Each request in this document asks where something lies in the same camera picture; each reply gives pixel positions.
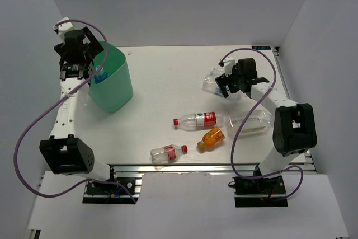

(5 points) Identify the green blue label bottle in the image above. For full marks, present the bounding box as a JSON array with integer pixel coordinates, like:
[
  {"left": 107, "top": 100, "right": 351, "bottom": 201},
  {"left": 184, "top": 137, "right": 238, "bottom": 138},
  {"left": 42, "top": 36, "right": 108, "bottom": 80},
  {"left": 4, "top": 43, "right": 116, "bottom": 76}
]
[{"left": 202, "top": 73, "right": 241, "bottom": 101}]

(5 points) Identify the clear bottle blue label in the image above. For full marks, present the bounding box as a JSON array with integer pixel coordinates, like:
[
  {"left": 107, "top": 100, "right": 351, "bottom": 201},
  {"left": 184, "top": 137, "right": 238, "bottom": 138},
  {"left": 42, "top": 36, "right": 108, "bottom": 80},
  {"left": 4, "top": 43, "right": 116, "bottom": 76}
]
[{"left": 209, "top": 68, "right": 225, "bottom": 77}]

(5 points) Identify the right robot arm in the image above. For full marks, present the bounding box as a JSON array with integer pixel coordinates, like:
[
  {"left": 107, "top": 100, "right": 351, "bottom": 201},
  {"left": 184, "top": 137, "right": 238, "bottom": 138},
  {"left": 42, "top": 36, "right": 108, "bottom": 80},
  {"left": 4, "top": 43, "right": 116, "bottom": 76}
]
[{"left": 215, "top": 57, "right": 317, "bottom": 194}]

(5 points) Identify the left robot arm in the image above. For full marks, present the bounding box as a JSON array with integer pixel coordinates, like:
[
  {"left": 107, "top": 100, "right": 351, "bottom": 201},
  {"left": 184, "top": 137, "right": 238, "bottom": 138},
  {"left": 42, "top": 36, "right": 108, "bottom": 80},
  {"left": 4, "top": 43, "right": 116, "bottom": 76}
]
[{"left": 39, "top": 22, "right": 118, "bottom": 194}]

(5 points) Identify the green plastic bin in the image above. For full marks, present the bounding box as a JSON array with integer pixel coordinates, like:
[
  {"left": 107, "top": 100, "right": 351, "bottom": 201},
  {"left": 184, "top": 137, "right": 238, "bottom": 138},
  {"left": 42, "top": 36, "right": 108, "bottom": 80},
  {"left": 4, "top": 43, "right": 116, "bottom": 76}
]
[{"left": 88, "top": 41, "right": 133, "bottom": 113}]

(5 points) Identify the large clear bottle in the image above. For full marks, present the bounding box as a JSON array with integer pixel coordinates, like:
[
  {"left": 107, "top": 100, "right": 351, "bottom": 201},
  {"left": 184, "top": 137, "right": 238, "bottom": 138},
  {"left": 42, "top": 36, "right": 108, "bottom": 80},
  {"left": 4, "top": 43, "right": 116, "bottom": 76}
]
[{"left": 224, "top": 110, "right": 274, "bottom": 138}]

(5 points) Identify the orange juice bottle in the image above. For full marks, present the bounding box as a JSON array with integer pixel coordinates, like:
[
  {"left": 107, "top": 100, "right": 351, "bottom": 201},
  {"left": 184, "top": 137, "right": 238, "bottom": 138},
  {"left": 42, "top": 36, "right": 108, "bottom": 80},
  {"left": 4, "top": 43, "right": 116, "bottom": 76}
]
[{"left": 197, "top": 127, "right": 225, "bottom": 151}]

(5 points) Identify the large red label bottle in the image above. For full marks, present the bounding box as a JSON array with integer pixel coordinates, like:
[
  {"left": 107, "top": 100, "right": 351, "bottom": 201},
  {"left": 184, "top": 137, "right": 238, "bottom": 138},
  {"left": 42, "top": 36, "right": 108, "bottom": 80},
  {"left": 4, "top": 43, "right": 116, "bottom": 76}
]
[{"left": 173, "top": 111, "right": 225, "bottom": 132}]

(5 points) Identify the small red label bottle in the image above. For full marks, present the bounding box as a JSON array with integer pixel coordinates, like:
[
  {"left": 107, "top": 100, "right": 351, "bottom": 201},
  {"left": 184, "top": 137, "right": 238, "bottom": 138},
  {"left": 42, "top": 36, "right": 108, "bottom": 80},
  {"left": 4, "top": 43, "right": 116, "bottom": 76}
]
[{"left": 150, "top": 144, "right": 188, "bottom": 164}]

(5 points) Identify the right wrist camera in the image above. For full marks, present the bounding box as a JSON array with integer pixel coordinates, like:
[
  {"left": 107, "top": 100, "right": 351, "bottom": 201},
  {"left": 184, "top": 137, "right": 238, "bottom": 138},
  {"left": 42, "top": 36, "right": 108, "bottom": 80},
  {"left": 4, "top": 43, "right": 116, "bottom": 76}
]
[{"left": 219, "top": 56, "right": 236, "bottom": 76}]

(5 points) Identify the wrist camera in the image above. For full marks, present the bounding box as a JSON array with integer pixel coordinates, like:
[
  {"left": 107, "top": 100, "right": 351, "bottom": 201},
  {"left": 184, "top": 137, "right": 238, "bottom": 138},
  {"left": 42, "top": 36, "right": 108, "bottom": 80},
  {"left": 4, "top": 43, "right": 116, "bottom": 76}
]
[
  {"left": 219, "top": 56, "right": 236, "bottom": 76},
  {"left": 53, "top": 17, "right": 75, "bottom": 42}
]

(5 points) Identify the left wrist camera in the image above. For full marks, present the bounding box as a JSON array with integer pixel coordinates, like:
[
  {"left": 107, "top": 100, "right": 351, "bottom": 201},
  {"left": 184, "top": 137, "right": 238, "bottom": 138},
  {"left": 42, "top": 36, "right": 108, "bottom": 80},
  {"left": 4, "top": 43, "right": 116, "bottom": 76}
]
[{"left": 53, "top": 17, "right": 75, "bottom": 42}]

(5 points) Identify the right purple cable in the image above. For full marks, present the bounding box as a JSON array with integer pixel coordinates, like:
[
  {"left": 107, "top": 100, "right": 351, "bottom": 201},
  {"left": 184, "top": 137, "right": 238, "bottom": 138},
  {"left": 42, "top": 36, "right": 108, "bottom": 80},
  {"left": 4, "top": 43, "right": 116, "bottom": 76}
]
[{"left": 219, "top": 48, "right": 304, "bottom": 203}]

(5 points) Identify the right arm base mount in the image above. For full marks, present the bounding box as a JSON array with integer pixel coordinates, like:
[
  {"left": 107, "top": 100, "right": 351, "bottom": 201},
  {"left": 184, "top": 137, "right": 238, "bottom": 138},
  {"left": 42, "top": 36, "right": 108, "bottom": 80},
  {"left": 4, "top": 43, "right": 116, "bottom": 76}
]
[{"left": 228, "top": 176, "right": 288, "bottom": 208}]

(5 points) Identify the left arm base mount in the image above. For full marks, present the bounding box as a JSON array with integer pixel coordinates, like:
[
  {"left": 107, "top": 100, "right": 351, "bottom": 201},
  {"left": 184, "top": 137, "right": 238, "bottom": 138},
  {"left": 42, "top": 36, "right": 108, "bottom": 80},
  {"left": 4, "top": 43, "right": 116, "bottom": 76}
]
[{"left": 82, "top": 172, "right": 144, "bottom": 205}]

